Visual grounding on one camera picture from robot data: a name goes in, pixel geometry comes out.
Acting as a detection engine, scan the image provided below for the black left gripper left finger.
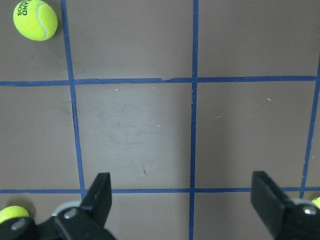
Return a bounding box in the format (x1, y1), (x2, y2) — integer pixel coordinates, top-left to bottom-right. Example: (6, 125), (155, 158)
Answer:
(51, 173), (115, 240)

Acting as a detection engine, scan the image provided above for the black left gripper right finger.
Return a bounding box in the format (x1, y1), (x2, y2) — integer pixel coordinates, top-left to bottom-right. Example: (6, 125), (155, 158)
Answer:
(250, 171), (320, 240)

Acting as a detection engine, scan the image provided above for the yellow tennis ball mid table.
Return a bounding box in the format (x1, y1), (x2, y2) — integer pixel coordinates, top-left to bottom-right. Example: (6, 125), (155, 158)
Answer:
(311, 197), (320, 209)

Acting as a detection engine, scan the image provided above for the yellow tennis ball near base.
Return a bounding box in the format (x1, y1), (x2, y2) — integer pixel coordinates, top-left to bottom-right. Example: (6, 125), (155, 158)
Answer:
(0, 205), (30, 224)

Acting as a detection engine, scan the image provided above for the tennis ball with black print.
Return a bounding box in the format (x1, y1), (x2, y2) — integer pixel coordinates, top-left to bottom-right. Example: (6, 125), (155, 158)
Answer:
(13, 0), (58, 42)

